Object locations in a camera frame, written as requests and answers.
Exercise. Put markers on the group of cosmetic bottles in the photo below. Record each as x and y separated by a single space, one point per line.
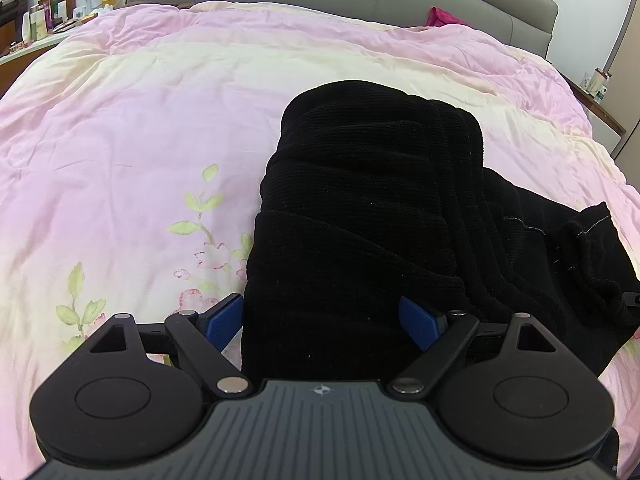
47 15

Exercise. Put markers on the dark brown cabinet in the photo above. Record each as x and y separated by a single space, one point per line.
11 10

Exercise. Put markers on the brown pillow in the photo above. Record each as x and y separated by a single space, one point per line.
150 3

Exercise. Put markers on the brown lidded cup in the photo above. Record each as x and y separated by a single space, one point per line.
598 80

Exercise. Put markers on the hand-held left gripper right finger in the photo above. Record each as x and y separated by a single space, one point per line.
419 322

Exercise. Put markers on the black pants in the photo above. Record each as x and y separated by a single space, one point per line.
375 220

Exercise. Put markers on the pink floral quilt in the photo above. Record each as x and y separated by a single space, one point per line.
150 135

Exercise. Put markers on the clear bottle with green label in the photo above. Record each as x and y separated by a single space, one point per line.
604 87

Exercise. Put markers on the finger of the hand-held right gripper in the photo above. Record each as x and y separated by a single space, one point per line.
632 300

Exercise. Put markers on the magenta cloth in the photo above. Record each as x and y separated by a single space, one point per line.
444 17

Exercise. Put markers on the white nightstand with wooden top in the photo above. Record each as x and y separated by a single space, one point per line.
602 115

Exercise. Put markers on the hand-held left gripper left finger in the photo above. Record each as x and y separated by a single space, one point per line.
224 321

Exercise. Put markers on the clear drinking glass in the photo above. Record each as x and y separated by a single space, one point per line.
585 81

